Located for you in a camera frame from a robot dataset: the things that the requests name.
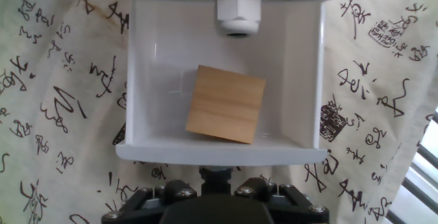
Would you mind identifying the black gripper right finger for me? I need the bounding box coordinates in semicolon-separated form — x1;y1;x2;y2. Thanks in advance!
234;177;331;224

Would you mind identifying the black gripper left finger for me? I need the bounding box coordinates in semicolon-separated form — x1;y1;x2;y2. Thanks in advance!
101;179;198;224

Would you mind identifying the wooden block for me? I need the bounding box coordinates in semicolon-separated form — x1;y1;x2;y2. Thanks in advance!
185;64;267;145

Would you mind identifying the white drawer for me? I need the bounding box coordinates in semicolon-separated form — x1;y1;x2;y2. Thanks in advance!
115;0;329;167

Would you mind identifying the white drawer knob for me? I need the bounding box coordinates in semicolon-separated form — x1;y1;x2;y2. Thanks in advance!
212;0;263;38

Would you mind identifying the beige calligraphy cloth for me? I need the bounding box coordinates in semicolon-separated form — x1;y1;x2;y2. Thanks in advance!
0;0;438;224

